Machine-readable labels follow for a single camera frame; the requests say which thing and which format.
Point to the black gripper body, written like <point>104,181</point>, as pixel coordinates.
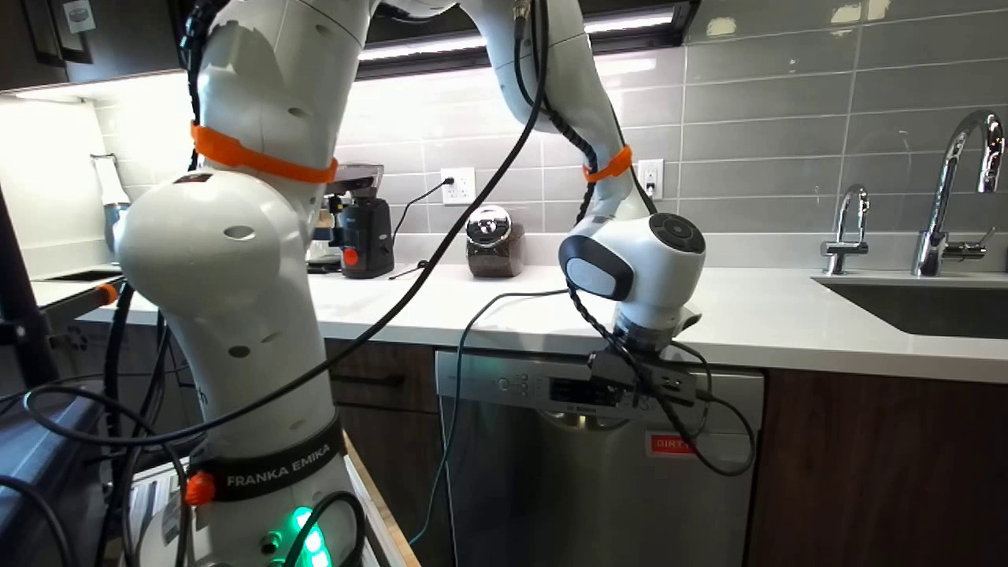
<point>651,361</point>

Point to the small chrome faucet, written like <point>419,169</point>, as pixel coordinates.
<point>842,247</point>

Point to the dark round appliance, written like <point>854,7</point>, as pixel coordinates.
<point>493,247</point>

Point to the grey-blue box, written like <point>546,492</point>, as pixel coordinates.
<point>49,483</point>

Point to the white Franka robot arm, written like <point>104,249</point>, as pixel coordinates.
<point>241,316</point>

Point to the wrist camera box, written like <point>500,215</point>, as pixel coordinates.
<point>601,366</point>

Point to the tall chrome faucet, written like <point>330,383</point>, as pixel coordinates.
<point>932,224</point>

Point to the dark upper cabinet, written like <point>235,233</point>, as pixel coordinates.
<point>113,36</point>

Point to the undermount kitchen sink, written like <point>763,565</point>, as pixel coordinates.
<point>925,304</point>

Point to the stainless steel dishwasher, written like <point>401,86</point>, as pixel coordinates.
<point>568,492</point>

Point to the under-cabinet light strip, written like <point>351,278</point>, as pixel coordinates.
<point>462,45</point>

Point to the clear glass jar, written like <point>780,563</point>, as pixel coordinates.
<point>110,209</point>

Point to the wood cabinet door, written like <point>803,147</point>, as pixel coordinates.
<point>884,474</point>

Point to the red dishwasher sticker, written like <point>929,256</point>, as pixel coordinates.
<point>664,444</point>

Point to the black pole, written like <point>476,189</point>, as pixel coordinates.
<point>21,304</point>

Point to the wood drawer cabinet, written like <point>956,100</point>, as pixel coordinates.
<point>383,410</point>

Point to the wooden-edged robot table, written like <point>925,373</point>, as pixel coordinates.
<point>383,516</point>

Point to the black coffee machine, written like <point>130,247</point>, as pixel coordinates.
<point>363,231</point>

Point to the white wall outlet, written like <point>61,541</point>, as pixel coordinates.
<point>652,169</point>
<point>459,188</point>

